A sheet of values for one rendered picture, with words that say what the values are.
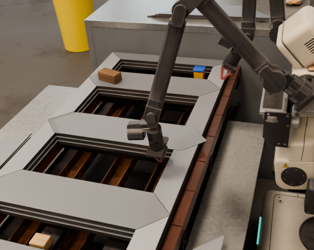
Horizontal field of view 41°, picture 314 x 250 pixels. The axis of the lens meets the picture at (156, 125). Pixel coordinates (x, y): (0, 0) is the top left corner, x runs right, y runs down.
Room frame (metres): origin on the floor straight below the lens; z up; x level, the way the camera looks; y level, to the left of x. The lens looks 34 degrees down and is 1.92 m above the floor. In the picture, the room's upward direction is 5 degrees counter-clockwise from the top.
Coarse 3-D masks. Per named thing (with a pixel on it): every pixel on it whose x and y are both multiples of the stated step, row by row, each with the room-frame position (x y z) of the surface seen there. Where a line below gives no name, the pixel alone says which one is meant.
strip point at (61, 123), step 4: (68, 116) 1.71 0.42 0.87; (72, 116) 1.71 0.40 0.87; (56, 120) 1.69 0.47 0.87; (60, 120) 1.68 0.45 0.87; (64, 120) 1.68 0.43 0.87; (68, 120) 1.68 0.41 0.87; (56, 124) 1.65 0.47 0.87; (60, 124) 1.65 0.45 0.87; (64, 124) 1.65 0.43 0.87; (60, 128) 1.61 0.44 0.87; (60, 132) 1.58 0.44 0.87
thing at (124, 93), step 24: (192, 72) 2.14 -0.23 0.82; (96, 96) 1.95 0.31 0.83; (120, 96) 1.94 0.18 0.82; (144, 96) 1.89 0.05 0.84; (168, 96) 1.85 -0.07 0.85; (192, 96) 1.81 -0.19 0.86; (48, 120) 1.69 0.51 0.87; (48, 144) 1.52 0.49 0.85; (72, 144) 1.54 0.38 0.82; (96, 144) 1.50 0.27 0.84; (120, 144) 1.47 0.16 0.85; (24, 168) 1.35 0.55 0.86; (24, 216) 1.11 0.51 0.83; (48, 216) 1.08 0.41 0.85; (72, 216) 1.05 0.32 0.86
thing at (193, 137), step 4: (192, 128) 1.52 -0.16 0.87; (188, 132) 1.49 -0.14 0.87; (192, 132) 1.49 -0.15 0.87; (196, 132) 1.49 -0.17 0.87; (188, 136) 1.46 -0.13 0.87; (192, 136) 1.46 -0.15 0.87; (196, 136) 1.46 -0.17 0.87; (200, 136) 1.46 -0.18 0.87; (188, 140) 1.43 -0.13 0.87; (192, 140) 1.43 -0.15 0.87; (196, 140) 1.43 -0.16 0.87; (184, 144) 1.41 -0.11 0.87; (188, 144) 1.41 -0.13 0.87; (192, 144) 1.40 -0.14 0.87; (196, 144) 1.40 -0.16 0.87; (184, 148) 1.38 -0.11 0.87
